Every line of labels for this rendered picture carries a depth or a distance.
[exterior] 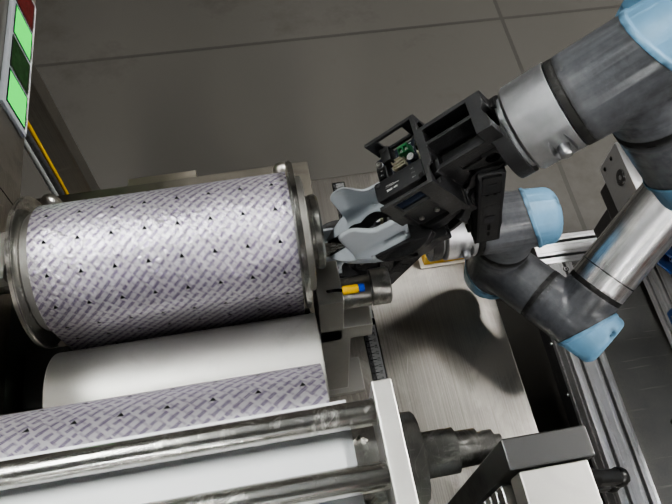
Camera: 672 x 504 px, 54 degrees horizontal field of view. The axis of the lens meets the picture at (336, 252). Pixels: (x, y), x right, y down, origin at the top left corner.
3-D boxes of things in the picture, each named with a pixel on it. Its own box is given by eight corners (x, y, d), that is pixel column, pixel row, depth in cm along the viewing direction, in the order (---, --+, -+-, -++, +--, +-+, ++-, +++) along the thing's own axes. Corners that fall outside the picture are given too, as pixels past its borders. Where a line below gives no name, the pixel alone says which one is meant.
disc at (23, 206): (67, 370, 67) (4, 308, 54) (62, 371, 67) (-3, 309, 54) (71, 245, 74) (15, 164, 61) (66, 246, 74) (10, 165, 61)
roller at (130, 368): (333, 445, 69) (333, 412, 59) (84, 489, 67) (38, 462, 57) (315, 340, 75) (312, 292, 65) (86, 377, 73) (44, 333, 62)
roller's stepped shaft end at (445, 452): (502, 469, 48) (512, 459, 45) (422, 484, 48) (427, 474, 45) (490, 425, 50) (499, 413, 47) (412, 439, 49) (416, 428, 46)
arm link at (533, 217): (554, 258, 86) (574, 223, 79) (472, 271, 85) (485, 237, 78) (534, 209, 90) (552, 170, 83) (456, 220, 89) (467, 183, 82)
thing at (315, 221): (314, 212, 71) (326, 278, 69) (296, 215, 71) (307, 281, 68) (314, 180, 64) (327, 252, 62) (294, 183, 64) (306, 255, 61)
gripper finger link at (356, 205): (294, 201, 64) (370, 158, 60) (333, 221, 69) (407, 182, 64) (298, 229, 63) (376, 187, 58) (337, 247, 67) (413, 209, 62)
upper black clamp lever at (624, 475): (620, 489, 45) (637, 484, 44) (574, 492, 42) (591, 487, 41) (612, 469, 46) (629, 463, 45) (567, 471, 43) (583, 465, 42)
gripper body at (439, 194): (357, 146, 59) (474, 69, 53) (410, 182, 65) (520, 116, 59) (374, 218, 55) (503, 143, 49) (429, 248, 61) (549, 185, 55)
